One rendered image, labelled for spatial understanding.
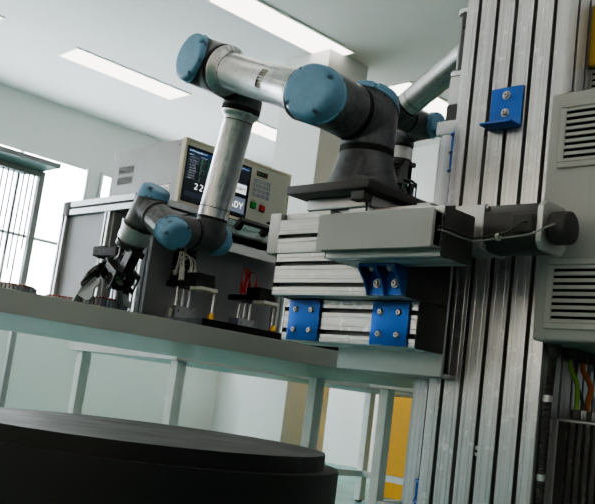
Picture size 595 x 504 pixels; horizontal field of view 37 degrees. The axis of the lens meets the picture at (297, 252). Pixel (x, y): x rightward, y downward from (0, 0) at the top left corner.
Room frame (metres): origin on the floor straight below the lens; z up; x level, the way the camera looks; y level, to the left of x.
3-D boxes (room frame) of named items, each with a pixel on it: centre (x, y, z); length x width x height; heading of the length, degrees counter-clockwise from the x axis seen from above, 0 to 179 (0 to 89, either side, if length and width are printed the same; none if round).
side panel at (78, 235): (2.67, 0.64, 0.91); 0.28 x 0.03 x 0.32; 43
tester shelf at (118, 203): (2.84, 0.35, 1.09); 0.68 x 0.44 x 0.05; 133
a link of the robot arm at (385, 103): (1.82, -0.11, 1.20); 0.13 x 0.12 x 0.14; 136
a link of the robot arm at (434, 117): (2.56, -0.32, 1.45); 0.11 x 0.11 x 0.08; 37
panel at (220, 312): (2.79, 0.30, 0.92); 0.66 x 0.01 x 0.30; 133
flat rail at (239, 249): (2.68, 0.20, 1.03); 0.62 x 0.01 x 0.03; 133
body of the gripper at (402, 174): (2.65, -0.28, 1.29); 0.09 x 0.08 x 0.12; 45
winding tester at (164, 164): (2.85, 0.34, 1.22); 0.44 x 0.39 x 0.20; 133
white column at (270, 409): (6.90, -0.05, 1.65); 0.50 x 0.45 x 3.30; 43
